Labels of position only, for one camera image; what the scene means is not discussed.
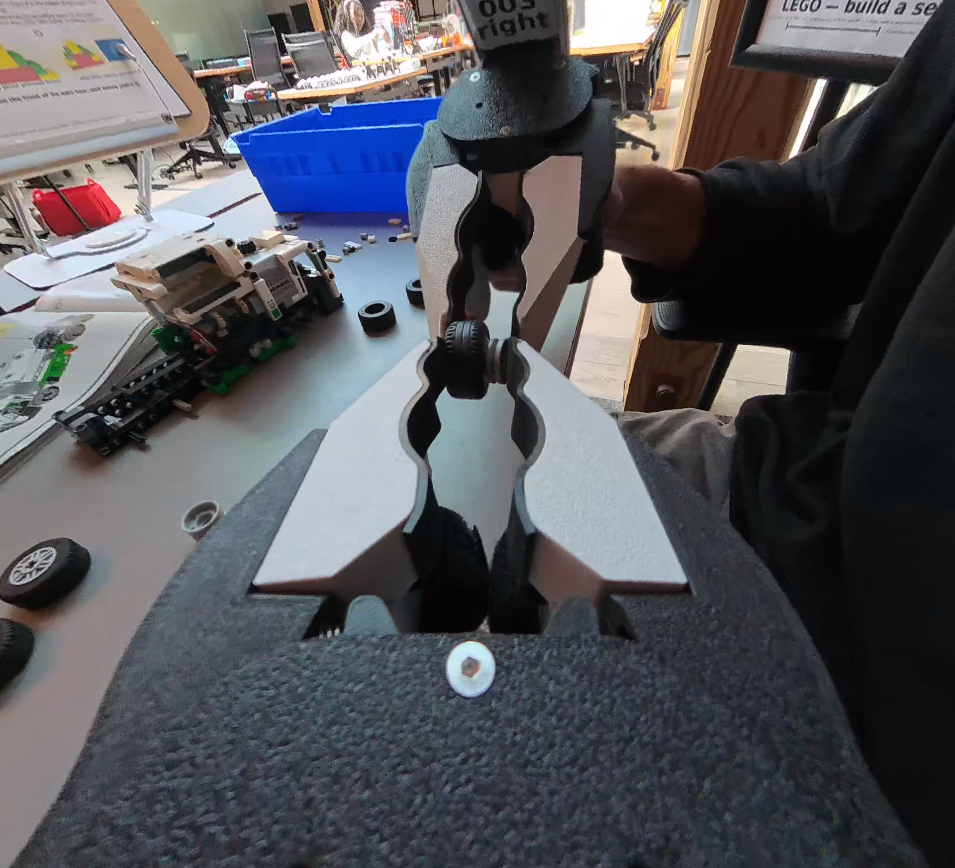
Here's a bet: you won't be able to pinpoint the person's trouser leg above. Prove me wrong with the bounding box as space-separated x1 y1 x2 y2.
615 409 740 518

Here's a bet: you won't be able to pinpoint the black office chair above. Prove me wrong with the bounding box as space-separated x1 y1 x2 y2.
159 114 240 181
284 31 338 80
613 0 691 162
245 28 288 89

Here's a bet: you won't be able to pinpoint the person's right hand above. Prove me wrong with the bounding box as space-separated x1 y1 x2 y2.
600 165 710 281

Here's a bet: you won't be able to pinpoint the white lego truck model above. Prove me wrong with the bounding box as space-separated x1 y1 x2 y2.
56 230 346 455

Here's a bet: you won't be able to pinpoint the red plastic bin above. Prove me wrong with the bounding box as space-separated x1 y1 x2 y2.
31 180 122 237

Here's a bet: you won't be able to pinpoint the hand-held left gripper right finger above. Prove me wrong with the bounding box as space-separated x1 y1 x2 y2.
507 337 690 634

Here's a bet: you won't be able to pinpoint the black chair armrest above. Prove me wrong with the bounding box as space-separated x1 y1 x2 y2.
653 301 859 410

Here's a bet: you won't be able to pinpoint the printed instruction sheet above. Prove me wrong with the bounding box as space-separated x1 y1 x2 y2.
0 0 191 141

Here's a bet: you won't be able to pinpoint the blue plastic bin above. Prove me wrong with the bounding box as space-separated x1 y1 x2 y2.
230 96 445 214

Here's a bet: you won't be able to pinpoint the wooden office table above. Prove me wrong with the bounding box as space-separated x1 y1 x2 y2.
276 66 458 106
571 36 658 59

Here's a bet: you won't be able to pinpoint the scattered small lego pieces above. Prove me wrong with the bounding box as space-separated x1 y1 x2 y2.
278 211 415 265

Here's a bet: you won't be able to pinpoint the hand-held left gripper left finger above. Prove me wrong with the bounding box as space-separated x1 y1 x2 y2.
251 338 450 634

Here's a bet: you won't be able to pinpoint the wooden post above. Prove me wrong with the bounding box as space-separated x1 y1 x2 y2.
623 0 814 414

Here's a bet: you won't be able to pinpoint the lego instruction booklet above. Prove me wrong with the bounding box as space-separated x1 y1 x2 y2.
0 312 161 466

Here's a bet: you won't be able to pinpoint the person's right forearm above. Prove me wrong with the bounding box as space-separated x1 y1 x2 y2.
623 137 896 350

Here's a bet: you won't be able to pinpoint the lego wheel with grey rim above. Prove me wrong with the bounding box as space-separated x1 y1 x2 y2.
0 538 92 611

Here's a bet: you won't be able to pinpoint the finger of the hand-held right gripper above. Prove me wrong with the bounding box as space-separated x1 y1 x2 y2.
412 163 495 343
511 154 593 356

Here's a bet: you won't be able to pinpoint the wooden document stand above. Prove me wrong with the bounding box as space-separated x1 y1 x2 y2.
0 0 213 290

